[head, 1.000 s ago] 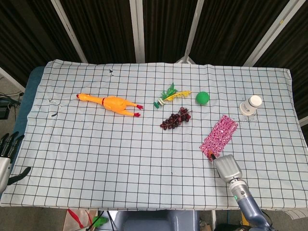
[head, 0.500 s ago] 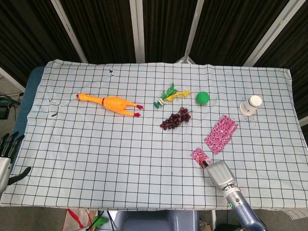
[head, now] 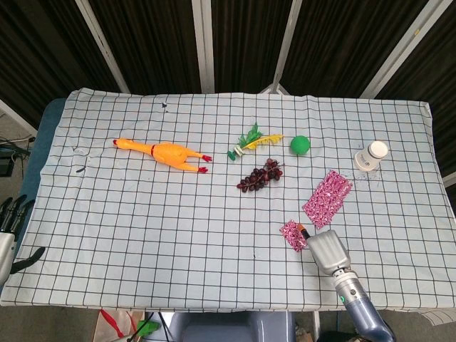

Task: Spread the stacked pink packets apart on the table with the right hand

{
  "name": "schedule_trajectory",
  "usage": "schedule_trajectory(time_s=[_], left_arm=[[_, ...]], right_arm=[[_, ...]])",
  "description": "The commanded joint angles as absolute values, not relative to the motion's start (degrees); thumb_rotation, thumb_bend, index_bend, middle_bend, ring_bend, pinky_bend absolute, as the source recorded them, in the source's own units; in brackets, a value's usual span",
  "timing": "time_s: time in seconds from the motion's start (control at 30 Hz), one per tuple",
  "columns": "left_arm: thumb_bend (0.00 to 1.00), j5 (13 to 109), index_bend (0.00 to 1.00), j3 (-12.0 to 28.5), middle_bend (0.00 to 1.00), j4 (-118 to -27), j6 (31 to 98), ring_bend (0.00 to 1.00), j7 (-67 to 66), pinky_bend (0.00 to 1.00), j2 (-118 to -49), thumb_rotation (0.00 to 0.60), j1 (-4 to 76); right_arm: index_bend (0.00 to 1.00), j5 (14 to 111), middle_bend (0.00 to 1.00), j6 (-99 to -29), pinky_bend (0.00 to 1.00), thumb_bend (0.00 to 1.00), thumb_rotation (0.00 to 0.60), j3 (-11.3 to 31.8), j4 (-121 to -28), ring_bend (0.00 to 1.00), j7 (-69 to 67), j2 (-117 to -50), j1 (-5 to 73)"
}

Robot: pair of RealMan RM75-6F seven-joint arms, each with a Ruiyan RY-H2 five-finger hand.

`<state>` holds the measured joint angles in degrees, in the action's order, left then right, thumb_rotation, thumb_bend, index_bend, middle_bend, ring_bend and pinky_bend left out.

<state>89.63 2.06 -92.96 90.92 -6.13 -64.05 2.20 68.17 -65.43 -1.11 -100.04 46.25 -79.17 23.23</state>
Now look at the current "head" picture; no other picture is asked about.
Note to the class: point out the checked white tablecloth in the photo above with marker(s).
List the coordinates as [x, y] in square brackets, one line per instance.
[178, 231]

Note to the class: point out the yellow rubber chicken toy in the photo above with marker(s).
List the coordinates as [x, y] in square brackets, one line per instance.
[171, 153]

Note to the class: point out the green ball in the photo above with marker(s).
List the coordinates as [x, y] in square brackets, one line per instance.
[300, 145]

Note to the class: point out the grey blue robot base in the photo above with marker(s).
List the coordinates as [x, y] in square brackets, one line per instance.
[231, 327]

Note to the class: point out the dark red grape bunch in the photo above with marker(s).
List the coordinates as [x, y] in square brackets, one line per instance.
[258, 176]

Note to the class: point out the white red bag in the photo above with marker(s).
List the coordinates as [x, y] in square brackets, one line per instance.
[114, 326]

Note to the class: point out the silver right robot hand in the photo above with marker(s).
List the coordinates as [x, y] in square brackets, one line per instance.
[329, 253]

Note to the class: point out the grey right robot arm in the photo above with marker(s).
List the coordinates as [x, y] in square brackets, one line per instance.
[360, 306]

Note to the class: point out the white frame post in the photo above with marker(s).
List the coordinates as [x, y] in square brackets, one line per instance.
[103, 50]
[203, 46]
[18, 119]
[286, 46]
[399, 46]

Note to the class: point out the green plastic object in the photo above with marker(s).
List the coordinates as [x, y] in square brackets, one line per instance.
[147, 327]

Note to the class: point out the white lidded jar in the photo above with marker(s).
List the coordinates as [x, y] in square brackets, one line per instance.
[368, 158]

